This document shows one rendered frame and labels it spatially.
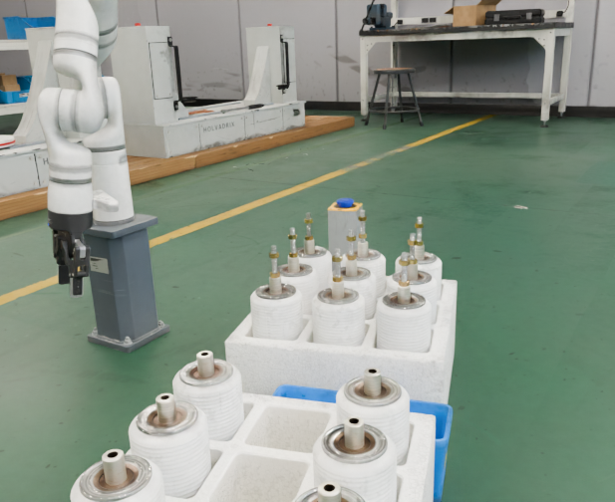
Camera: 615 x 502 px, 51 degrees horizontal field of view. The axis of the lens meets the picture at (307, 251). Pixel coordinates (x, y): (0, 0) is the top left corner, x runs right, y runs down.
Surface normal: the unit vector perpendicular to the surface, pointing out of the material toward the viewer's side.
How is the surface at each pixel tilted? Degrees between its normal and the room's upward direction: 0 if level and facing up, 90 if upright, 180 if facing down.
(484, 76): 90
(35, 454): 0
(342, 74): 90
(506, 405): 0
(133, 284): 90
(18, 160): 90
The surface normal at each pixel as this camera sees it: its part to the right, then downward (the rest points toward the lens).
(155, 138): -0.53, 0.28
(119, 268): 0.20, 0.26
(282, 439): -0.27, 0.31
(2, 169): 0.85, 0.14
